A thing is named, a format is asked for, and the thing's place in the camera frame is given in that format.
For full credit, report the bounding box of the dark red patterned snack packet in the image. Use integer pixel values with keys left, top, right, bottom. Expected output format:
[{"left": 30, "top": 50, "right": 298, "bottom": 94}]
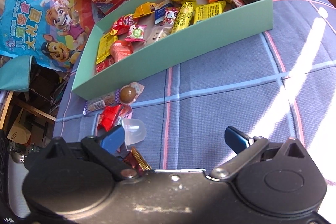
[{"left": 96, "top": 56, "right": 114, "bottom": 74}]

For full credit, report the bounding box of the yellow wafer packet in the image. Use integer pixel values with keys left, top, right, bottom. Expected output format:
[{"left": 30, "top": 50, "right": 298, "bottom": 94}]
[{"left": 96, "top": 33, "right": 118, "bottom": 65}]

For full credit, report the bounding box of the red spicy strip packet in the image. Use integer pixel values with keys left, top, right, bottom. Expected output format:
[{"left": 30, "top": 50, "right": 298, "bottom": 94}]
[{"left": 110, "top": 40, "right": 133, "bottom": 63}]

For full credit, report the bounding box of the pink green candy packet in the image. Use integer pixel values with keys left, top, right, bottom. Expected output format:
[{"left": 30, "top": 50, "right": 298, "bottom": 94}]
[{"left": 125, "top": 24, "right": 147, "bottom": 42}]

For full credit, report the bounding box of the red rainbow candy packet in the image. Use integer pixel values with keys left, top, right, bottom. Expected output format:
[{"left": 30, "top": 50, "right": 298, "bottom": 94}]
[{"left": 110, "top": 14, "right": 134, "bottom": 36}]

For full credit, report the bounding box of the orange candy packet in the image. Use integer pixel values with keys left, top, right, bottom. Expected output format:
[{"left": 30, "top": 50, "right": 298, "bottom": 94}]
[{"left": 133, "top": 2, "right": 157, "bottom": 19}]

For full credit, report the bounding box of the blue white cracker packet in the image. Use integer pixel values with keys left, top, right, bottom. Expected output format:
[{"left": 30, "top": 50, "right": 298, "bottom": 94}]
[{"left": 154, "top": 0, "right": 173, "bottom": 25}]

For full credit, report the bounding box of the yellow text snack packet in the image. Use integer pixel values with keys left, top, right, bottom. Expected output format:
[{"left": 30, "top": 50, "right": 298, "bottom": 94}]
[{"left": 193, "top": 1, "right": 226, "bottom": 24}]

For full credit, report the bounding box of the red double happiness candy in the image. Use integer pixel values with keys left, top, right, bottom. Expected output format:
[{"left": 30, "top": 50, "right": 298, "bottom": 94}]
[{"left": 97, "top": 104, "right": 133, "bottom": 132}]

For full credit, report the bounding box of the brown gold chocolate packet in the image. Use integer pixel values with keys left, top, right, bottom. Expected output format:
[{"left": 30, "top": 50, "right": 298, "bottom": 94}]
[{"left": 123, "top": 147, "right": 152, "bottom": 175}]

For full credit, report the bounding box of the white jelly cup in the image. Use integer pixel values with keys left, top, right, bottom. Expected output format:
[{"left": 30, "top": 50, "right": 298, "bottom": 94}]
[{"left": 118, "top": 118, "right": 146, "bottom": 146}]

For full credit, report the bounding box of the purple snack bar wrapper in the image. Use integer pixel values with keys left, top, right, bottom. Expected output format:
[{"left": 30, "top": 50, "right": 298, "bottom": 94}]
[{"left": 83, "top": 89, "right": 120, "bottom": 115}]

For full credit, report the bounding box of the chocolate ball lollipop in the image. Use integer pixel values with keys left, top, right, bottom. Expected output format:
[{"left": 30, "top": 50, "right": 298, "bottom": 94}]
[{"left": 119, "top": 82, "right": 145, "bottom": 105}]

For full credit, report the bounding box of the blue cartoon dog snack bag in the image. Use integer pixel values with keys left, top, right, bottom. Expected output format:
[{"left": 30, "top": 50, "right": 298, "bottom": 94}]
[{"left": 1, "top": 0, "right": 104, "bottom": 72}]

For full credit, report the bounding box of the green cardboard box tray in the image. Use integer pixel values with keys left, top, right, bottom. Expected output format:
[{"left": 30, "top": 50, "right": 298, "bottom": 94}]
[{"left": 71, "top": 0, "right": 274, "bottom": 101}]

